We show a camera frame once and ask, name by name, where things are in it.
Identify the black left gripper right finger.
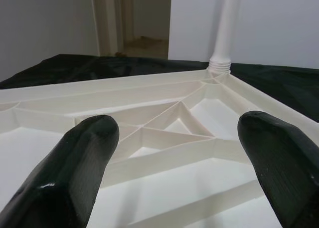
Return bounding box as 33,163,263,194
237,110,319,228

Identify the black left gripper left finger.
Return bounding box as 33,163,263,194
0,115,120,228

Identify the white plastic table top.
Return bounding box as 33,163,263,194
0,67,319,228

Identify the white plastic table leg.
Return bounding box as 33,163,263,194
208,0,242,76

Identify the black tablecloth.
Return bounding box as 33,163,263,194
0,53,319,122

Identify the white door frame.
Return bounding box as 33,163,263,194
91,0,137,57

